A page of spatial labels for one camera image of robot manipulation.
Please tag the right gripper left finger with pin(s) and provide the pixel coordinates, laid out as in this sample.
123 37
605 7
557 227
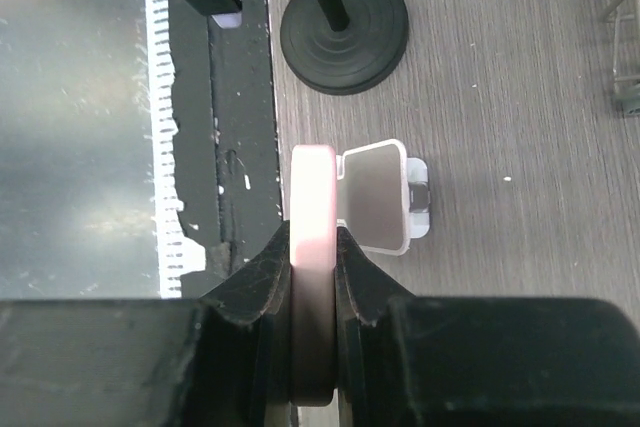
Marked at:
243 353

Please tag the grey wire dish rack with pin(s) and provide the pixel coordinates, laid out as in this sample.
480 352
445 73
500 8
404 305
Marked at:
623 18

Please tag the white slotted cable duct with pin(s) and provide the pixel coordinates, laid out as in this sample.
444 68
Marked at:
177 255

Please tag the white folding phone stand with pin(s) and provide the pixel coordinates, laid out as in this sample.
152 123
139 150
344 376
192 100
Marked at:
383 196

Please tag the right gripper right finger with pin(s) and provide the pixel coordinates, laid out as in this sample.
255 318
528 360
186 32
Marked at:
362 292

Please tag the black round-base phone stand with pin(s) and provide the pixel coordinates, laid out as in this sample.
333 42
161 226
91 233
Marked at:
344 47

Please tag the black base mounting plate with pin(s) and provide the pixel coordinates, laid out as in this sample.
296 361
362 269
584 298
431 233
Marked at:
225 150

